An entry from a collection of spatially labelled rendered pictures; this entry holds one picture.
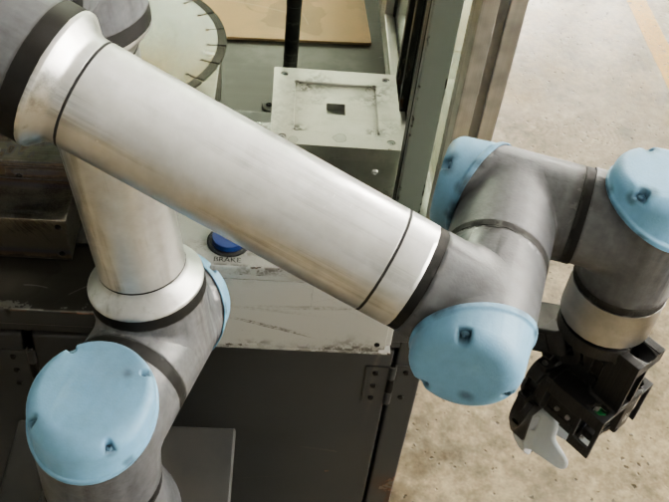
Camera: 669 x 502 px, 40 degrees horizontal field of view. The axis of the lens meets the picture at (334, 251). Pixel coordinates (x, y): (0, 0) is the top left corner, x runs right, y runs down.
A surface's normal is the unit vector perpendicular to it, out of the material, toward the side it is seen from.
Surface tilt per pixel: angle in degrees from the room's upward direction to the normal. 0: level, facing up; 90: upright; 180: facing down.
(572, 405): 90
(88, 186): 90
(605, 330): 90
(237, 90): 0
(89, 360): 8
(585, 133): 0
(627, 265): 93
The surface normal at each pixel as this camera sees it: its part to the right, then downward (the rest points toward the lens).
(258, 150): 0.30, -0.40
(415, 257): 0.16, -0.14
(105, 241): -0.33, 0.65
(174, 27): 0.09, -0.71
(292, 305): 0.01, 0.70
